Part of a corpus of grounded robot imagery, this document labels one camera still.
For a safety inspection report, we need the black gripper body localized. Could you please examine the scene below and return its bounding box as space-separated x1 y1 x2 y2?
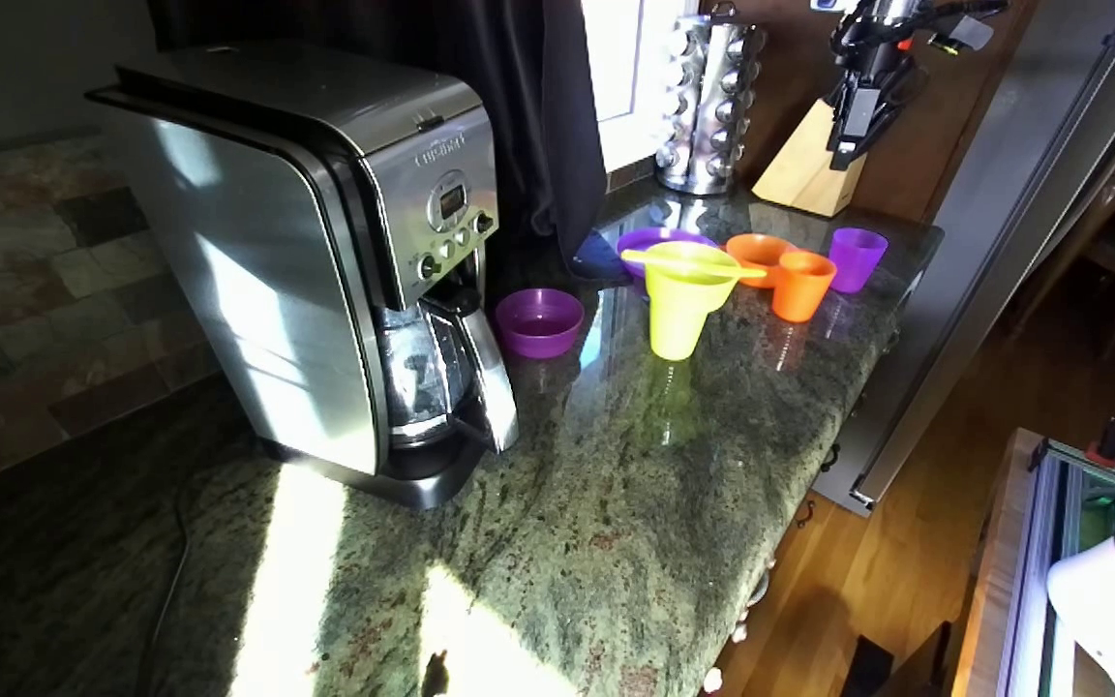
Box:
830 11 924 133

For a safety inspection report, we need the wooden knife block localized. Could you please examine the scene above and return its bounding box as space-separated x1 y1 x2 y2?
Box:
752 96 866 222

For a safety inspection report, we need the yellow-green plastic knife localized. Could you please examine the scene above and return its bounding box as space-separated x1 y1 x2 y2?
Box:
618 247 771 282

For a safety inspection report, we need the purple plastic cup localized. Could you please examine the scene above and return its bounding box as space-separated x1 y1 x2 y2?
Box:
491 282 588 365
824 226 894 300

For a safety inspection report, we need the chrome spice rack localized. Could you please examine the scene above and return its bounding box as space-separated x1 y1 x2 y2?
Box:
650 6 771 200

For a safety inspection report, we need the orange plastic cup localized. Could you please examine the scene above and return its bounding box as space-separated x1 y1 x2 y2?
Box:
768 247 839 325

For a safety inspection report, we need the stainless steel refrigerator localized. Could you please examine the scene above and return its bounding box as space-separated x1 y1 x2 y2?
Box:
814 0 1115 517

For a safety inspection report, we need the bright window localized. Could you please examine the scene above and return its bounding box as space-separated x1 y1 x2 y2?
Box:
578 0 706 179

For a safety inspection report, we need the yellow-green plastic cup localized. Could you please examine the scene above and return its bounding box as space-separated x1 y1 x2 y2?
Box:
646 300 716 366

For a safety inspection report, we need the metal framed glass cabinet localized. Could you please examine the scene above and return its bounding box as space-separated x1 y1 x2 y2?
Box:
955 424 1115 697

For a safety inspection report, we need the glass coffee carafe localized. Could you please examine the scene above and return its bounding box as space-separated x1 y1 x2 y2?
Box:
378 300 524 457

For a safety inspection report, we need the black box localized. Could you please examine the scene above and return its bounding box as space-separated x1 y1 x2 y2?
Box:
839 620 961 697

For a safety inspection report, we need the white and black device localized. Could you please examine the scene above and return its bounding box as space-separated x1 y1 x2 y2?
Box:
1046 488 1115 697

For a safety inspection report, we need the stainless steel coffee maker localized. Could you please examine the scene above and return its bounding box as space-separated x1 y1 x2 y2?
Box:
84 41 524 515

